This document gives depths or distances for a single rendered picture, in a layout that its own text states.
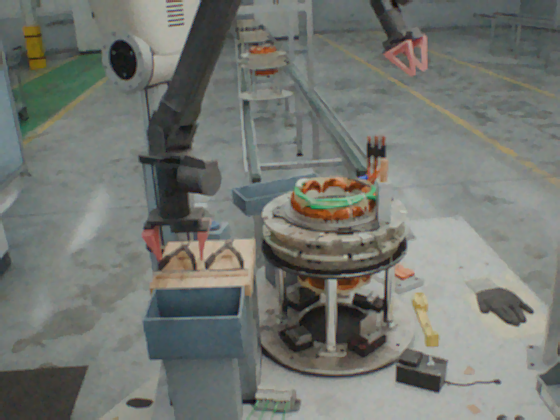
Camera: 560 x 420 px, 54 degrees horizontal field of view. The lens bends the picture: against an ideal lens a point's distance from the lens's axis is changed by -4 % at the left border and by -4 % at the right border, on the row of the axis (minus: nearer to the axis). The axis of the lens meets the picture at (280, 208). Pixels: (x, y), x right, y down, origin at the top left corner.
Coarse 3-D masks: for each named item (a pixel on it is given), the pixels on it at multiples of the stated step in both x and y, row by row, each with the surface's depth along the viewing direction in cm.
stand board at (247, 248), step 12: (216, 240) 124; (240, 240) 123; (252, 240) 123; (168, 252) 119; (192, 252) 119; (204, 252) 119; (240, 252) 118; (252, 252) 118; (168, 264) 114; (180, 264) 114; (204, 264) 113; (216, 264) 113; (228, 264) 113; (252, 264) 113; (204, 276) 109; (228, 276) 108; (240, 276) 108; (252, 276) 111
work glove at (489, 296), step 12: (480, 288) 152; (492, 288) 151; (504, 288) 150; (480, 300) 146; (492, 300) 145; (504, 300) 144; (516, 300) 144; (504, 312) 139; (516, 312) 139; (528, 312) 140; (516, 324) 135
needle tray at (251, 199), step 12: (276, 180) 159; (288, 180) 160; (240, 192) 155; (252, 192) 157; (264, 192) 158; (276, 192) 160; (288, 192) 149; (240, 204) 150; (252, 204) 146; (264, 204) 148; (288, 276) 160
